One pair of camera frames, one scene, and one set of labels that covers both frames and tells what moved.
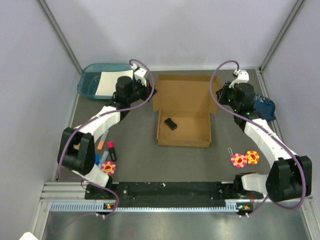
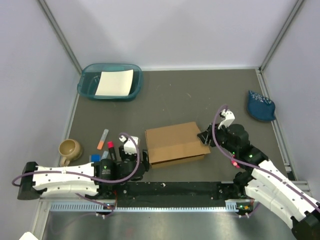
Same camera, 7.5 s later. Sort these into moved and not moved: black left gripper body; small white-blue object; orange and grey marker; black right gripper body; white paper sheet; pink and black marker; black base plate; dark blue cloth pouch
Moved: black left gripper body; black right gripper body
Not moved: orange and grey marker; white paper sheet; dark blue cloth pouch; pink and black marker; small white-blue object; black base plate
